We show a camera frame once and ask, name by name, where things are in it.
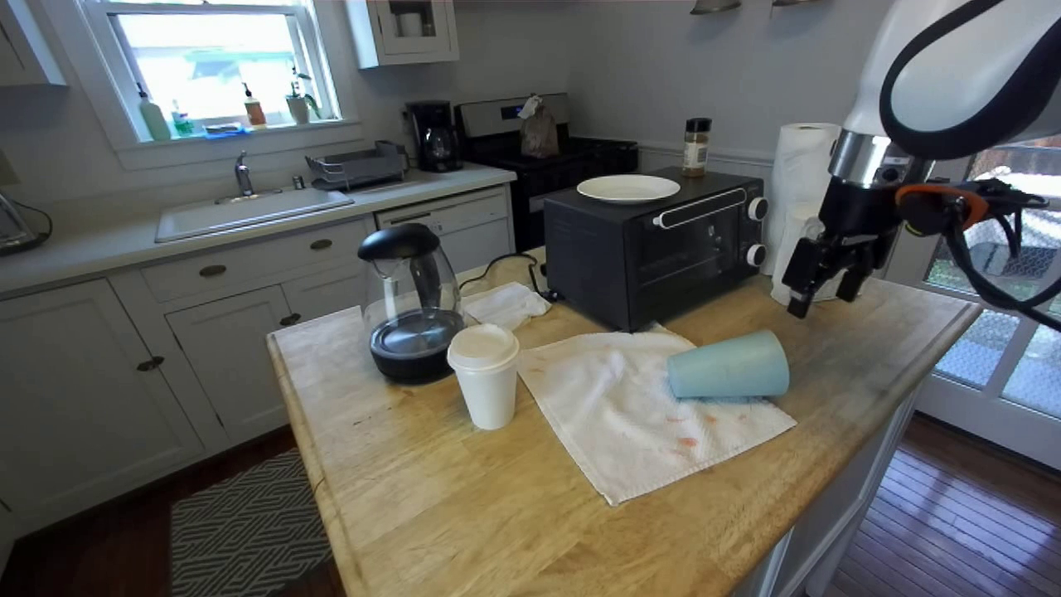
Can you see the spice jar with black lid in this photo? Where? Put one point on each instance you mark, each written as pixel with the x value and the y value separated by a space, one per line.
pixel 699 151

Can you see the white dishwasher panel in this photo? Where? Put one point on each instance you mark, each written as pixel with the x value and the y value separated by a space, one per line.
pixel 464 226

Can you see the stained white cloth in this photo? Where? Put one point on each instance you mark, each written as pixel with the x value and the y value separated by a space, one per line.
pixel 608 433

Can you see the green spray bottle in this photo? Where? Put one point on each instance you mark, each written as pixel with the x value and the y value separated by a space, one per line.
pixel 301 102

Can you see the orange label bottle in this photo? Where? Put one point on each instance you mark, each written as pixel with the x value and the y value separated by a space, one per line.
pixel 252 108

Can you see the white base cabinets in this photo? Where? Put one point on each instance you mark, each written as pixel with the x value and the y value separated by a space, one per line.
pixel 110 378

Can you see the black coffee maker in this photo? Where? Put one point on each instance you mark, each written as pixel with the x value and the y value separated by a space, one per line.
pixel 431 138

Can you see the white wall cabinet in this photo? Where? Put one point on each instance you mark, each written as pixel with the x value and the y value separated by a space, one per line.
pixel 401 29

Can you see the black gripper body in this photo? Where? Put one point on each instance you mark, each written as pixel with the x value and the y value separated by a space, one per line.
pixel 861 217

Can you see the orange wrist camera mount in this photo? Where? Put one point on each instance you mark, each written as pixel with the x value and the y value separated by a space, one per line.
pixel 941 205

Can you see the green soap bottle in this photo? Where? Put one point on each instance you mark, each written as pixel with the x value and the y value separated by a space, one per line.
pixel 153 120

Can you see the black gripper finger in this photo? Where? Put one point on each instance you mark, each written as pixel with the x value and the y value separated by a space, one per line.
pixel 856 269
pixel 807 278

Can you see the glass kettle with black lid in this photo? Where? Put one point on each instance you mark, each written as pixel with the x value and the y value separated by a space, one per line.
pixel 412 320

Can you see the grey patterned rug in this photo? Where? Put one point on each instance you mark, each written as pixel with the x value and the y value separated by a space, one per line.
pixel 251 537

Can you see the white kitchen sink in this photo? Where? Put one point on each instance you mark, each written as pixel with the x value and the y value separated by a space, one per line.
pixel 251 215

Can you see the black toaster oven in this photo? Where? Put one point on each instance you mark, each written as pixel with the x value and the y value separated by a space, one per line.
pixel 642 259

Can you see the wooden top kitchen island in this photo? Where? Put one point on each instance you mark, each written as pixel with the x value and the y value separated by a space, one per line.
pixel 850 499

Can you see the light green plastic cup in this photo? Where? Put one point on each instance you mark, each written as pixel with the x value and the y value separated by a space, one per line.
pixel 731 365

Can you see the brown paper bag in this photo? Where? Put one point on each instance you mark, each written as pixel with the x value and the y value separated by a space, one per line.
pixel 537 130

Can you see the blue sponge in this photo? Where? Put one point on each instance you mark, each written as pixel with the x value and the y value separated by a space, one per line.
pixel 222 130

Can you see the white paper towel roll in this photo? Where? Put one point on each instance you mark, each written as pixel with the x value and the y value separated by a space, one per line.
pixel 797 167

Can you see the white lidded paper cup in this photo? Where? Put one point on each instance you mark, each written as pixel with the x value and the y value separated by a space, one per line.
pixel 487 383

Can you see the chrome faucet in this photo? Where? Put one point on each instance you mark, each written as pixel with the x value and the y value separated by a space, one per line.
pixel 244 177

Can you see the white framed window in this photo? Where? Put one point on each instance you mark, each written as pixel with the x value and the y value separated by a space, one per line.
pixel 211 69

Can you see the black kitchen stove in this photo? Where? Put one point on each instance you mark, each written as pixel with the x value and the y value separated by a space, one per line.
pixel 575 167

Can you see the white plate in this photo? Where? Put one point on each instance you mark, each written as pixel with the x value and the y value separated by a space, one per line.
pixel 627 187

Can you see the small white napkin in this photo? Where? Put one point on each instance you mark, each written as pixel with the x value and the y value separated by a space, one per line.
pixel 506 303

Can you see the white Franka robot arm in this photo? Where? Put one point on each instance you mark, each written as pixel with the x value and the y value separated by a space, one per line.
pixel 972 69

